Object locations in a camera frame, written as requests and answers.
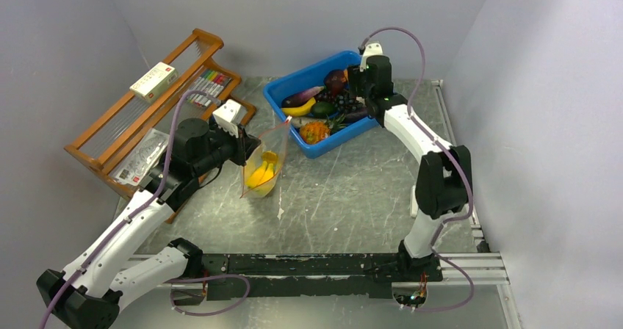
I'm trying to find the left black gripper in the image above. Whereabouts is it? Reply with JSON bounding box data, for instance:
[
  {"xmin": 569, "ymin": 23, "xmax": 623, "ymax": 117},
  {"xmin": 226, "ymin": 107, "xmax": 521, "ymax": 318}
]
[{"xmin": 193, "ymin": 121, "xmax": 261, "ymax": 176}]

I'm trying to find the clear zip bag red zipper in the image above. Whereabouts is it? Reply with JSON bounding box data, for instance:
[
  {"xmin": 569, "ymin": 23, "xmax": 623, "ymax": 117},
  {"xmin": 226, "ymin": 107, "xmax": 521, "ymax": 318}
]
[{"xmin": 241, "ymin": 116, "xmax": 292, "ymax": 198}]

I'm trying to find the yellow banana bunch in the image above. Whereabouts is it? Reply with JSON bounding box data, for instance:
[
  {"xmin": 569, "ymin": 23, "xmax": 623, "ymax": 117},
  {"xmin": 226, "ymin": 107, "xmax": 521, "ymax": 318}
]
[{"xmin": 245, "ymin": 151, "xmax": 278, "ymax": 198}]

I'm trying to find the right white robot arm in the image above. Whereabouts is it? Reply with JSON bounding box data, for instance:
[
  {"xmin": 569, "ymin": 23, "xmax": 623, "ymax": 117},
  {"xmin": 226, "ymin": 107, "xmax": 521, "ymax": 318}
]
[{"xmin": 347, "ymin": 54, "xmax": 472, "ymax": 281}]

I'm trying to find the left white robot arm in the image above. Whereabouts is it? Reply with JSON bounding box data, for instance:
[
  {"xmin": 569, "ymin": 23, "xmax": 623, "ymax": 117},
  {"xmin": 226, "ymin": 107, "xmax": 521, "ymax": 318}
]
[{"xmin": 36, "ymin": 119, "xmax": 261, "ymax": 328}]

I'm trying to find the dark grape bunch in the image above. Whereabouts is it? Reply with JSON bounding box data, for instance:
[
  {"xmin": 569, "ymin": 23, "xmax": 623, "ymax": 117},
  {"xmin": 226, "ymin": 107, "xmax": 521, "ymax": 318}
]
[{"xmin": 314, "ymin": 90, "xmax": 363, "ymax": 114}]

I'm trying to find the long purple eggplant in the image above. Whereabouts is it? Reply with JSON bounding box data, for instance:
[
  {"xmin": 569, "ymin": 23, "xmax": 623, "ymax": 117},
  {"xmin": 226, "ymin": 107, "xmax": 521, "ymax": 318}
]
[{"xmin": 342, "ymin": 107, "xmax": 374, "ymax": 124}]

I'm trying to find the dark red fruit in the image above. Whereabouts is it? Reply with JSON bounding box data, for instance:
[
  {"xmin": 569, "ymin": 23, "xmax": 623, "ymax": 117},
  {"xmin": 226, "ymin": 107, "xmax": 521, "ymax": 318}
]
[{"xmin": 323, "ymin": 69, "xmax": 348, "ymax": 95}]

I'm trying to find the wooden rack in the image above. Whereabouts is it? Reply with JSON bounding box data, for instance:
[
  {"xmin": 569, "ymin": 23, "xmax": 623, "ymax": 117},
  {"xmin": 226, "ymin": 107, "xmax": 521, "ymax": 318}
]
[{"xmin": 64, "ymin": 29, "xmax": 256, "ymax": 200}]

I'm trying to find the green avocado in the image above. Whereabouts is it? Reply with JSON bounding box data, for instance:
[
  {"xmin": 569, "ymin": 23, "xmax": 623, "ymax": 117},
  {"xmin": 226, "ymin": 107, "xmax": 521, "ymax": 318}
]
[{"xmin": 310, "ymin": 101, "xmax": 337, "ymax": 119}]

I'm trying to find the blue plastic bin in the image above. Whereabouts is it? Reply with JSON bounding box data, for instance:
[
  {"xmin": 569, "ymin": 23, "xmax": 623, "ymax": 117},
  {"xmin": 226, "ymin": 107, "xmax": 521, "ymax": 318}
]
[{"xmin": 264, "ymin": 51, "xmax": 406, "ymax": 159}]

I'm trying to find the coloured marker pack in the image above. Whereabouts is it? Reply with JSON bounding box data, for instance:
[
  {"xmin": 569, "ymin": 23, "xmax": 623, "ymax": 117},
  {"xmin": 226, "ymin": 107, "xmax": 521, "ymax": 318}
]
[{"xmin": 187, "ymin": 69, "xmax": 231, "ymax": 108}]

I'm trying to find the packaged ruler set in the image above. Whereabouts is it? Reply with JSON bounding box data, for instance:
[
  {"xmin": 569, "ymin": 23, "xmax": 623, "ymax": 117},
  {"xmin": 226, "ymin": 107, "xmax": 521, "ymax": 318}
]
[{"xmin": 111, "ymin": 129, "xmax": 169, "ymax": 187}]

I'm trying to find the single yellow banana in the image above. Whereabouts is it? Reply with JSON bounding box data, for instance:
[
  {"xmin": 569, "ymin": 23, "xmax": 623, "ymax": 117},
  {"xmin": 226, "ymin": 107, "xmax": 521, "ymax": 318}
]
[{"xmin": 281, "ymin": 98, "xmax": 316, "ymax": 117}]

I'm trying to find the orange toy pineapple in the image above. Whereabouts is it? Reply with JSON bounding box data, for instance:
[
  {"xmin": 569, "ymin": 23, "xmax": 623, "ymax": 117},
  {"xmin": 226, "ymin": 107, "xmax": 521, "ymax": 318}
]
[{"xmin": 299, "ymin": 121, "xmax": 331, "ymax": 145}]

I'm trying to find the white red box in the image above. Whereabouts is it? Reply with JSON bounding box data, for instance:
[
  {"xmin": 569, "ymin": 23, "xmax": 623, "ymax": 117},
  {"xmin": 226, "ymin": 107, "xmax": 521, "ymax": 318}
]
[{"xmin": 129, "ymin": 62, "xmax": 179, "ymax": 104}]

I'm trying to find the grey toy fish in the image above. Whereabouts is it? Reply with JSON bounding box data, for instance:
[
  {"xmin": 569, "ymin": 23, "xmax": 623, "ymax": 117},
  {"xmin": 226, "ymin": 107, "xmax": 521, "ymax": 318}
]
[{"xmin": 289, "ymin": 116, "xmax": 324, "ymax": 129}]

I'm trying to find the small white plastic block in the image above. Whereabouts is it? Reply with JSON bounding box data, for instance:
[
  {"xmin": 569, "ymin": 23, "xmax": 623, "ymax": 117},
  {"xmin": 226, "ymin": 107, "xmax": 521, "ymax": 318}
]
[{"xmin": 409, "ymin": 185, "xmax": 419, "ymax": 219}]

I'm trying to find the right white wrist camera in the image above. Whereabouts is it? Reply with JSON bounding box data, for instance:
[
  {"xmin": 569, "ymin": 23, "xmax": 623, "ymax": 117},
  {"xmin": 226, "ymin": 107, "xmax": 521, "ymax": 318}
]
[{"xmin": 359, "ymin": 41, "xmax": 384, "ymax": 72}]

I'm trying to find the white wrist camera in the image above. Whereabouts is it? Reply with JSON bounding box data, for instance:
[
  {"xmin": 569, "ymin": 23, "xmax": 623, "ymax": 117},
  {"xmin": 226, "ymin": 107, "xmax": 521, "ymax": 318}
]
[
  {"xmin": 359, "ymin": 41, "xmax": 384, "ymax": 72},
  {"xmin": 212, "ymin": 99, "xmax": 246, "ymax": 138}
]

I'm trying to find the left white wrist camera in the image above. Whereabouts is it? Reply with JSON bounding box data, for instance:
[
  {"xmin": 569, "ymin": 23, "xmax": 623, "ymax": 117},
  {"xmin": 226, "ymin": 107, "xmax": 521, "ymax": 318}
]
[{"xmin": 212, "ymin": 99, "xmax": 246, "ymax": 138}]

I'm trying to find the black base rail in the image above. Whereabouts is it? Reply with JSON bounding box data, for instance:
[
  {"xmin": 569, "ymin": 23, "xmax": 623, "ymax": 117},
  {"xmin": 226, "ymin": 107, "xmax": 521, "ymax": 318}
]
[{"xmin": 153, "ymin": 239, "xmax": 444, "ymax": 304}]

